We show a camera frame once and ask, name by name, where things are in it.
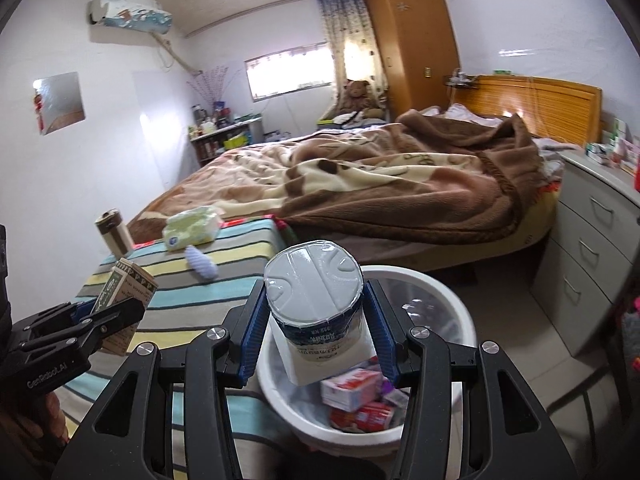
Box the pink object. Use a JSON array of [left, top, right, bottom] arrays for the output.
[[620, 295, 640, 376]]

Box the patterned curtain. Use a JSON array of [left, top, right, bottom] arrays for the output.
[[316, 0, 388, 111]]

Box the brown teddy bear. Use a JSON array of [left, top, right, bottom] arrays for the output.
[[340, 79, 386, 120]]

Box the green drink carton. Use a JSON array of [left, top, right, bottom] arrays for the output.
[[90, 258, 158, 357]]

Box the cluster of small boxes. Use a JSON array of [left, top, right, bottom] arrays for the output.
[[585, 117, 640, 171]]

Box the small wire rack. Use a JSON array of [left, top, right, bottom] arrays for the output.
[[444, 71, 481, 92]]

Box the person's left hand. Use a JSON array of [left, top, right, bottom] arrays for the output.
[[10, 387, 68, 466]]

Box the wall mirror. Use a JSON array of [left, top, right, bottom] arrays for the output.
[[32, 72, 86, 136]]

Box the green tissue pack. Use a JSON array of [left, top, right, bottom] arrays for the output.
[[161, 205, 223, 251]]

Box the wooden headboard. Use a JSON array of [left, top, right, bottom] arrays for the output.
[[467, 74, 603, 148]]

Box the striped cloth table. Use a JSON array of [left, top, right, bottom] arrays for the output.
[[50, 217, 281, 480]]

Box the white box with purple end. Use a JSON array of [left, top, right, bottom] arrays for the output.
[[377, 375, 411, 406]]

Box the white foam net sleeve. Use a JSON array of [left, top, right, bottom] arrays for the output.
[[184, 244, 220, 281]]

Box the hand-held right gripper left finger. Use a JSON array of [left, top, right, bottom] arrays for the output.
[[50, 280, 271, 480]]

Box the brown patterned blanket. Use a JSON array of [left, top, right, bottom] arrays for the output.
[[127, 107, 546, 246]]

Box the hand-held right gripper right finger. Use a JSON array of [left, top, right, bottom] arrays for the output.
[[367, 280, 573, 480]]

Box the white yogurt cup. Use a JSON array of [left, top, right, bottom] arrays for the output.
[[263, 240, 377, 387]]

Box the grey drawer nightstand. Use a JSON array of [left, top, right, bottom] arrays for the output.
[[530, 152, 640, 358]]

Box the dried branch decoration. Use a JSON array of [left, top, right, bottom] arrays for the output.
[[187, 62, 241, 106]]

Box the window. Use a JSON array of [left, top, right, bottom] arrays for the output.
[[244, 49, 335, 102]]

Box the orange wooden wardrobe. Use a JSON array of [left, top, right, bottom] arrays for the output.
[[364, 0, 462, 118]]

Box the beige and brown thermos cup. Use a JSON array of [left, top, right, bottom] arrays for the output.
[[95, 208, 136, 257]]

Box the red strawberry drink carton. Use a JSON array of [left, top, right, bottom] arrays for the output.
[[320, 367, 396, 411]]

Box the cluttered shelf unit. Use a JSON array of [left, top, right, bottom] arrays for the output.
[[189, 115, 263, 168]]

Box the covered wall air conditioner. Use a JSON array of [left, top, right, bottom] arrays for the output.
[[87, 0, 173, 36]]

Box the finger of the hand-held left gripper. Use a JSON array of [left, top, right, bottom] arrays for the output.
[[20, 297, 146, 361], [15, 300, 98, 343]]

